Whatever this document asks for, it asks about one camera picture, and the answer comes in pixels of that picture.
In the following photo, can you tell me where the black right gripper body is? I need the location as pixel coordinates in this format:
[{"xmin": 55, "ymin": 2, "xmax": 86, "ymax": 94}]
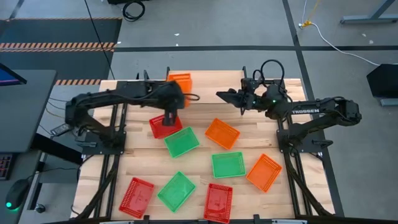
[{"xmin": 237, "ymin": 77, "xmax": 267, "ymax": 112}]

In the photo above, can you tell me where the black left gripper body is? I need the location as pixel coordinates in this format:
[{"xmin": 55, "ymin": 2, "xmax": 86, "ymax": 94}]
[{"xmin": 157, "ymin": 81, "xmax": 187, "ymax": 110}]

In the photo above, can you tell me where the red plastic basket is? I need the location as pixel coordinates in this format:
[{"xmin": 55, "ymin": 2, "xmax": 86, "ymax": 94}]
[
  {"xmin": 149, "ymin": 114, "xmax": 184, "ymax": 140},
  {"xmin": 118, "ymin": 177, "xmax": 155, "ymax": 220},
  {"xmin": 203, "ymin": 182, "xmax": 234, "ymax": 224}
]

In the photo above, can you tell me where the green plastic basket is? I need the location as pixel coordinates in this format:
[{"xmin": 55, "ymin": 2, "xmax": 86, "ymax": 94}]
[
  {"xmin": 211, "ymin": 151, "xmax": 247, "ymax": 180},
  {"xmin": 164, "ymin": 126, "xmax": 201, "ymax": 159},
  {"xmin": 156, "ymin": 170, "xmax": 197, "ymax": 214}
]

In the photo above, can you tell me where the orange plastic basket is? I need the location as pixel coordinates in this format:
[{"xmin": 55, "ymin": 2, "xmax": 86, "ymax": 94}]
[
  {"xmin": 167, "ymin": 72, "xmax": 193, "ymax": 108},
  {"xmin": 246, "ymin": 152, "xmax": 284, "ymax": 194},
  {"xmin": 204, "ymin": 117, "xmax": 241, "ymax": 151}
]

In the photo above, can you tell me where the black power adapter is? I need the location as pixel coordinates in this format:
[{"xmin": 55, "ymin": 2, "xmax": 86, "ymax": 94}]
[{"xmin": 50, "ymin": 123, "xmax": 74, "ymax": 137}]

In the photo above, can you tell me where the black hazard-striped floor mat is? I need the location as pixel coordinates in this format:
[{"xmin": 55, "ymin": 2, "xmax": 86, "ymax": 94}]
[{"xmin": 0, "ymin": 17, "xmax": 123, "ymax": 86}]

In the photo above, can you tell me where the black box on stand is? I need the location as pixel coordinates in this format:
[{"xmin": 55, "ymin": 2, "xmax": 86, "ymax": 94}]
[{"xmin": 366, "ymin": 63, "xmax": 398, "ymax": 100}]

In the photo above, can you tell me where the grey metal table leg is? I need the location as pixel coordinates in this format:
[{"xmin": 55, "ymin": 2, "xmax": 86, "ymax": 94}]
[{"xmin": 339, "ymin": 0, "xmax": 398, "ymax": 26}]

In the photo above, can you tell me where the dark grey desk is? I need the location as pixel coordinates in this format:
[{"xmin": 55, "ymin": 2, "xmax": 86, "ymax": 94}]
[{"xmin": 0, "ymin": 68, "xmax": 81, "ymax": 224}]

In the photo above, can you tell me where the computer monitor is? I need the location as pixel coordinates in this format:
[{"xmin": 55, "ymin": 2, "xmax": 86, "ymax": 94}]
[{"xmin": 0, "ymin": 63, "xmax": 28, "ymax": 87}]

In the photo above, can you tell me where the black computer mouse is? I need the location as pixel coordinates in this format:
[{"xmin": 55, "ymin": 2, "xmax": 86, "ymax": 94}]
[{"xmin": 5, "ymin": 179, "xmax": 31, "ymax": 211}]

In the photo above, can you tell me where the backlit keyboard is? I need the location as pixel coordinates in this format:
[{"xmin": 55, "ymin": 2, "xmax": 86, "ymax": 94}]
[{"xmin": 0, "ymin": 152, "xmax": 15, "ymax": 181}]

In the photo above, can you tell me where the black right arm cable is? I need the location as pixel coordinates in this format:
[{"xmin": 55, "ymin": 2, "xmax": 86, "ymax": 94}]
[{"xmin": 252, "ymin": 59, "xmax": 286, "ymax": 91}]

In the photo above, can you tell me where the black aluminium table frame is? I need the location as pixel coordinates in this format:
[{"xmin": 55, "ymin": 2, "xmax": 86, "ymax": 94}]
[{"xmin": 70, "ymin": 73, "xmax": 336, "ymax": 224}]

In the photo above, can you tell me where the yellow hanging cord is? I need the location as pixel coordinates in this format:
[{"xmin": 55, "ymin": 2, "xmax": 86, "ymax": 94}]
[{"xmin": 298, "ymin": 0, "xmax": 322, "ymax": 29}]

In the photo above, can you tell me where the thin black hanging cable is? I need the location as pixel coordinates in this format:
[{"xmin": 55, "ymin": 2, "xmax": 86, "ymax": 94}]
[{"xmin": 83, "ymin": 0, "xmax": 117, "ymax": 81}]

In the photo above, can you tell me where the coiled black cable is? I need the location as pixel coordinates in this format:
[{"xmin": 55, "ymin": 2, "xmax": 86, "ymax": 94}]
[{"xmin": 121, "ymin": 0, "xmax": 146, "ymax": 23}]

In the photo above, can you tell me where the white floor cable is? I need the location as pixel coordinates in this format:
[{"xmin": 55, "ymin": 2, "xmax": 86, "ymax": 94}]
[{"xmin": 298, "ymin": 21, "xmax": 382, "ymax": 67}]

